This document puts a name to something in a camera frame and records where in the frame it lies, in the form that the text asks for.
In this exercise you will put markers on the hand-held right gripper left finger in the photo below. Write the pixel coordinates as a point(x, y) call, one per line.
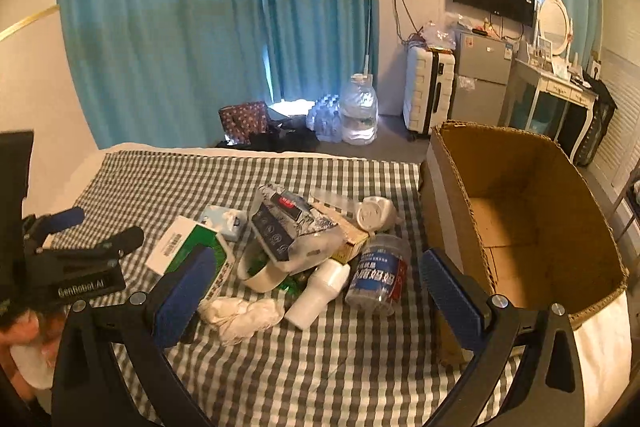
point(182, 292)

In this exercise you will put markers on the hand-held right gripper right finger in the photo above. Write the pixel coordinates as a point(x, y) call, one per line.
point(450, 297)

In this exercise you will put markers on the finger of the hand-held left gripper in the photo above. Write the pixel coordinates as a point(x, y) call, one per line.
point(60, 219)
point(120, 241)

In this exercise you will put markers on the blue floral tissue pack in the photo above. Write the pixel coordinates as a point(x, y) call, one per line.
point(220, 222)

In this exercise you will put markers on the brown cardboard box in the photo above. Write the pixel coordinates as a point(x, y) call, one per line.
point(530, 227)

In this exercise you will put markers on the floral print plastic package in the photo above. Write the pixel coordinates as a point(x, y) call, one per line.
point(285, 227)

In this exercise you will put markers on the person's left hand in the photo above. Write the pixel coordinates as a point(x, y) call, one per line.
point(25, 332)

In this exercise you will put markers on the green white flat box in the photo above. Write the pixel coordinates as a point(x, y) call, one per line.
point(175, 247)

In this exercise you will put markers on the crumpled white tissue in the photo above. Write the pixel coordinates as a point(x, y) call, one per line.
point(240, 317)

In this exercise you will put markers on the clear jar blue label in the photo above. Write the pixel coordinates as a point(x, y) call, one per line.
point(377, 277)

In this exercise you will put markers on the white tape roll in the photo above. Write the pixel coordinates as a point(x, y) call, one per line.
point(260, 274)

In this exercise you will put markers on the green plastic wrapper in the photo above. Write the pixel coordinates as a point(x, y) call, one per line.
point(292, 286)

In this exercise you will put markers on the white plug adapter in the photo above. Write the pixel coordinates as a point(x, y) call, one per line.
point(377, 212)

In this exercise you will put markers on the small brown wooden box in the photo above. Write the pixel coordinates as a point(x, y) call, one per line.
point(350, 242)

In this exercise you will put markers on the white roll-on bottle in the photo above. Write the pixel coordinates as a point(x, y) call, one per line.
point(317, 294)

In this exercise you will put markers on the dark patterned bag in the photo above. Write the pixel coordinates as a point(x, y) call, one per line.
point(245, 122)

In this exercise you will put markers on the pile of dark clothes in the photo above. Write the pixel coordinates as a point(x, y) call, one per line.
point(285, 139)

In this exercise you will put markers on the teal waste bin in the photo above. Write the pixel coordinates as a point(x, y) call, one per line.
point(537, 122)

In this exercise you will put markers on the wooden chair with clothes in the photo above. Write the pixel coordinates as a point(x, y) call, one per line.
point(631, 207)

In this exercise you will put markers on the large clear water jug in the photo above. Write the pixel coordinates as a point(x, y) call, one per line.
point(359, 112)

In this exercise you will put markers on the white suitcase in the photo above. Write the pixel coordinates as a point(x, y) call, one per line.
point(422, 92)

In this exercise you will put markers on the wide teal curtain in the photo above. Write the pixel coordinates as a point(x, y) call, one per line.
point(160, 32)

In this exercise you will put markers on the pack of water bottles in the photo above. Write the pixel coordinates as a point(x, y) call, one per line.
point(325, 119)

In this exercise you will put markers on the small grey fridge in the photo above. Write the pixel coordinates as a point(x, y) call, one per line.
point(482, 67)

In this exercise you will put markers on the black bag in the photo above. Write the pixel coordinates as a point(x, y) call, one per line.
point(597, 117)

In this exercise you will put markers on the white dressing table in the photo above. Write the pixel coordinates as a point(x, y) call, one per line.
point(560, 82)

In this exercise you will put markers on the white louvred wardrobe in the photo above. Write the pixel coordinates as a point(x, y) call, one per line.
point(617, 107)

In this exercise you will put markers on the clear plastic bags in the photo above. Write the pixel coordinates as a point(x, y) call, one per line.
point(435, 37)

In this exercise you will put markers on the thin white pole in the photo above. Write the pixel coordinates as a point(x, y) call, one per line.
point(367, 37)

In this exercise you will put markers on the white oval mirror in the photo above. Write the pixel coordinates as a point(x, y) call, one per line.
point(555, 22)

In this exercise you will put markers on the narrow teal curtain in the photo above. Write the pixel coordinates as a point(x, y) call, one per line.
point(315, 7)

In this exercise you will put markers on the white photo frame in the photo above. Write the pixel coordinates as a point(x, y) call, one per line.
point(545, 47)

